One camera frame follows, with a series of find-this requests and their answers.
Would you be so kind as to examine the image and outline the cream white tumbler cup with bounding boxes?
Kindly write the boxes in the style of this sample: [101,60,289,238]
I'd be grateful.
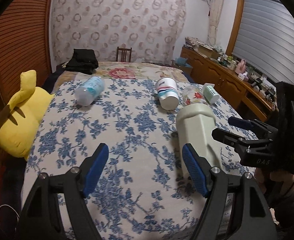
[176,103,222,168]

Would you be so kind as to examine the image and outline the striped white paper cup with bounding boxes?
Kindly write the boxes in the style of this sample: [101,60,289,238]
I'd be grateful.
[156,77,180,111]

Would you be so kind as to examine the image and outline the translucent blue label cup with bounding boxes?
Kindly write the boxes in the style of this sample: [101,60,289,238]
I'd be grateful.
[74,76,105,107]

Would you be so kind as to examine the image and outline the person's right hand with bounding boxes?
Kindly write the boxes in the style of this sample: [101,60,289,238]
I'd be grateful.
[254,152,294,205]

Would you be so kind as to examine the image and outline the wooden sideboard cabinet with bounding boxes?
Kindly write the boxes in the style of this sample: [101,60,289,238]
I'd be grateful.
[181,47,278,122]

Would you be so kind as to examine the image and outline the green label white jar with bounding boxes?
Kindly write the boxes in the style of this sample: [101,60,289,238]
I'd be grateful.
[202,83,220,104]

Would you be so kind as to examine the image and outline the pink bottle on cabinet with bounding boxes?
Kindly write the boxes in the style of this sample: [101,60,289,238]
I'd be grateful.
[235,59,246,74]

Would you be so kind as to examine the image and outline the clear glass red flowers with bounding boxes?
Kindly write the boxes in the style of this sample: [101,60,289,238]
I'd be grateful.
[182,85,208,106]

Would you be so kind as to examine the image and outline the cardboard box on cabinet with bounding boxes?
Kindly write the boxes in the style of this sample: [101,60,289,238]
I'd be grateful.
[197,45,220,60]

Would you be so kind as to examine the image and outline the yellow plush toy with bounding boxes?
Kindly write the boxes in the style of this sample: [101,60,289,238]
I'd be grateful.
[0,70,54,160]

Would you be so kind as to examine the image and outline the grey window blind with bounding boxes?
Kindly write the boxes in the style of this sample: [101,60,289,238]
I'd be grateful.
[232,0,294,84]

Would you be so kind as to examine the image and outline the blue bag in box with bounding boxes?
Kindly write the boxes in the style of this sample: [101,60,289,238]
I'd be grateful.
[174,57,191,68]

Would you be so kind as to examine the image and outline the blue floral white blanket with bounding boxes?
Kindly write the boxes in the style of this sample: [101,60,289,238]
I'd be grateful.
[22,78,260,240]

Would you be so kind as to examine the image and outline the pink floral bed quilt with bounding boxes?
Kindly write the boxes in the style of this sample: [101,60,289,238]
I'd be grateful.
[49,62,193,94]

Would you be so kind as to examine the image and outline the beige tied side curtain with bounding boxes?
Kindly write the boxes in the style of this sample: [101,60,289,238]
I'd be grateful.
[208,0,224,46]

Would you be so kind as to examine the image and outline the dark wooden chair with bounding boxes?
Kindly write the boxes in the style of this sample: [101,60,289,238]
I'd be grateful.
[116,47,132,62]

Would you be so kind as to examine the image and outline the pink circle pattern curtain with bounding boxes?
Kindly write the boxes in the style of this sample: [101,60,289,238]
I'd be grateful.
[51,0,186,64]

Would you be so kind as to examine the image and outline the black bag on bed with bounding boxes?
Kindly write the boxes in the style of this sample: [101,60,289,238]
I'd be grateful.
[65,49,99,75]

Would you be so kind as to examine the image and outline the brown louvered wardrobe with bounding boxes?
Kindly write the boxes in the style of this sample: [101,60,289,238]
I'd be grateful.
[0,0,56,160]

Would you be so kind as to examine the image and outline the black cable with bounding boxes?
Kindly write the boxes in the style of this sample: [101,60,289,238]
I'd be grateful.
[0,204,21,224]

